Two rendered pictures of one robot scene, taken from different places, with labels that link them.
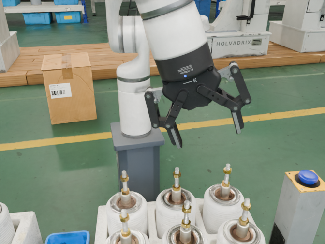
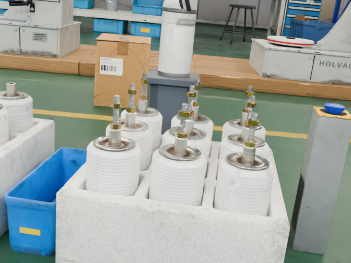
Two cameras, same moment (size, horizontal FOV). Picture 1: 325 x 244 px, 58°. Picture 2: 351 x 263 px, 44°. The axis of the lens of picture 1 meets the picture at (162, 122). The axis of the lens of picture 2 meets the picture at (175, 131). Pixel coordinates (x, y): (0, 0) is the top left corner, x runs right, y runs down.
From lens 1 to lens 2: 50 cm
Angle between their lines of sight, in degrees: 15
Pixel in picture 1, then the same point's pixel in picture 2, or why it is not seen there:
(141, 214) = (153, 121)
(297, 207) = (316, 136)
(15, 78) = (67, 64)
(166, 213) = (177, 124)
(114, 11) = not seen: outside the picture
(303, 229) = (325, 169)
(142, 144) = (175, 81)
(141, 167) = (171, 111)
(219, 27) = (328, 46)
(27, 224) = (45, 124)
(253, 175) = not seen: hidden behind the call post
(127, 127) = (164, 62)
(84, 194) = not seen: hidden behind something
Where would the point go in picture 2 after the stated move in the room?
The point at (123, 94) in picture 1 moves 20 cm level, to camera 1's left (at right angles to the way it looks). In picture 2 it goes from (164, 25) to (95, 18)
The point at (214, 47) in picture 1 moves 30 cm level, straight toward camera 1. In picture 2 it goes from (316, 67) to (310, 73)
